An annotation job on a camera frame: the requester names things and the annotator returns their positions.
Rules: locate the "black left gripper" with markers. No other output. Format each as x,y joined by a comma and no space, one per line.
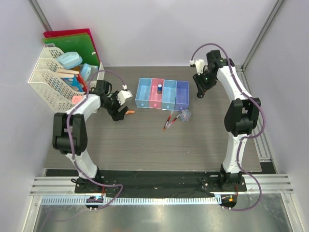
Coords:
117,115

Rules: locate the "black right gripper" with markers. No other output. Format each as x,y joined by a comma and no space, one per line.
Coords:
202,87

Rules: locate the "orange utility knife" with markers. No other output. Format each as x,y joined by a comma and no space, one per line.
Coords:
129,112

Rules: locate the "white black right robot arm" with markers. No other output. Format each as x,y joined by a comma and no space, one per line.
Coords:
241,117

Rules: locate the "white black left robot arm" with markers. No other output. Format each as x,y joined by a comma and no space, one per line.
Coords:
69,128

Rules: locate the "purple drawer box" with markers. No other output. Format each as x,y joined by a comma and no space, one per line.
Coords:
182,95

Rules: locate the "clear jar of paper clips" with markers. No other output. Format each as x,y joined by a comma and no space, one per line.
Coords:
185,115

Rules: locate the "blue leftmost drawer box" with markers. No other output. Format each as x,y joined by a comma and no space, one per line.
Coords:
143,93

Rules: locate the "light blue drawer box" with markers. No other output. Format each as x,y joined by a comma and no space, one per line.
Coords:
169,95

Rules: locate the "pink drawer box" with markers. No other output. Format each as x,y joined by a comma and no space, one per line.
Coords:
155,99

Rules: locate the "blue patterned book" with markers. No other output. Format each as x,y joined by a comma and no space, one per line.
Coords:
74,81

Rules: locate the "light blue case lower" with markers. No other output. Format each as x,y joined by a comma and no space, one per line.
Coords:
87,70

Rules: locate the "light blue case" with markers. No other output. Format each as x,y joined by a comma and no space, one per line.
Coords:
69,60
87,70

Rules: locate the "light blue case upper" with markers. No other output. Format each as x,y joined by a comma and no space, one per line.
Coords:
69,60

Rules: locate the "white mesh file organizer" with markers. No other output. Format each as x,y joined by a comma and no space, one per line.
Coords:
44,81

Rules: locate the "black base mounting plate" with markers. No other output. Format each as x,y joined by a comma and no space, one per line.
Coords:
158,184

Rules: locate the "red folder board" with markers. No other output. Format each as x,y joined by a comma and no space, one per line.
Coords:
71,32

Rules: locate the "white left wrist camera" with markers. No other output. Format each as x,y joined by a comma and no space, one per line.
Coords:
123,95

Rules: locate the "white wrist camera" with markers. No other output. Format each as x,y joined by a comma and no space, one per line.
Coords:
123,95
198,64

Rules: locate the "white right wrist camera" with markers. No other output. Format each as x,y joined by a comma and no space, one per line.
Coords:
198,64

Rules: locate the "white slotted cable duct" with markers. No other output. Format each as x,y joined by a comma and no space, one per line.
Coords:
94,200

